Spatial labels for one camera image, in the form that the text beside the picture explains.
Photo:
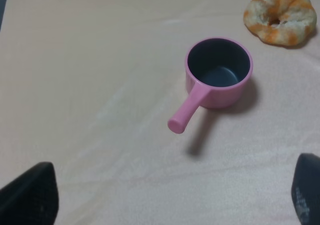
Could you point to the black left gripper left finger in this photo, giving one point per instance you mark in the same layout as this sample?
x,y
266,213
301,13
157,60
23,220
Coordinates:
x,y
32,198

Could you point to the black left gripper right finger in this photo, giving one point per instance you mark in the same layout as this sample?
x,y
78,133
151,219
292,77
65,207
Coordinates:
x,y
305,189

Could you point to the pink toy saucepan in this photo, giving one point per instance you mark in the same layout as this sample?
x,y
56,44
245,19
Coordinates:
x,y
217,70

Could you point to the orange white toy bagel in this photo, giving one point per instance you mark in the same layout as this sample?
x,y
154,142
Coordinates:
x,y
280,22

